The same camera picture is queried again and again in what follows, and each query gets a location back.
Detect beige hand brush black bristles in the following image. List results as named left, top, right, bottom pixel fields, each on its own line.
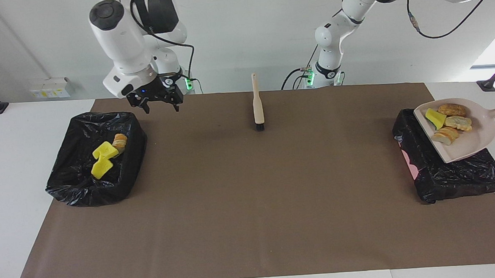
left=250, top=73, right=266, bottom=132

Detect brown table mat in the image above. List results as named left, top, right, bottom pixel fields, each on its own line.
left=5, top=78, right=495, bottom=278

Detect yellow sponge block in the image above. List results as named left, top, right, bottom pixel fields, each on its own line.
left=90, top=158, right=114, bottom=180

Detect notched yellow sponge piece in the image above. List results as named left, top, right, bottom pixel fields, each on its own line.
left=92, top=140, right=120, bottom=161

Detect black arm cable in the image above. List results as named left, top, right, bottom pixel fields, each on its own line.
left=130, top=0, right=196, bottom=84
left=405, top=0, right=495, bottom=41

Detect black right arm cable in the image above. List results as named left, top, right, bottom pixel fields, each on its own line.
left=130, top=0, right=196, bottom=84

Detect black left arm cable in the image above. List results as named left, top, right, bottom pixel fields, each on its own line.
left=405, top=0, right=495, bottom=41

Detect beige plastic dustpan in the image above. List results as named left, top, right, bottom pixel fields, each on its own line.
left=412, top=96, right=495, bottom=165

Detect orange striped foam scrap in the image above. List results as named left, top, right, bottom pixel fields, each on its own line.
left=430, top=126, right=460, bottom=147

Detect pink bin with black bag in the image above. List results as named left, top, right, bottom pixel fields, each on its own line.
left=391, top=104, right=495, bottom=206

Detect large pale foam scrap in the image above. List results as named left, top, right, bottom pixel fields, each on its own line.
left=112, top=133, right=129, bottom=155

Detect white wall socket box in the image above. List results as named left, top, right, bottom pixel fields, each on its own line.
left=28, top=76, right=72, bottom=100

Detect small yellow sponge wedge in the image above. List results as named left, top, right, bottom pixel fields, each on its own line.
left=425, top=107, right=448, bottom=131

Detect small pale foam scrap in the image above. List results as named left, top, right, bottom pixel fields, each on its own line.
left=444, top=115, right=473, bottom=133

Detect brown peanut-shaped scrap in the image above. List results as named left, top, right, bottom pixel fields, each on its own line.
left=437, top=102, right=467, bottom=119

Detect black left base cable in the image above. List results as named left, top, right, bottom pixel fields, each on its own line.
left=281, top=67, right=313, bottom=90

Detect bin lined with black bag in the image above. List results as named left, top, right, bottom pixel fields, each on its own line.
left=41, top=109, right=151, bottom=209

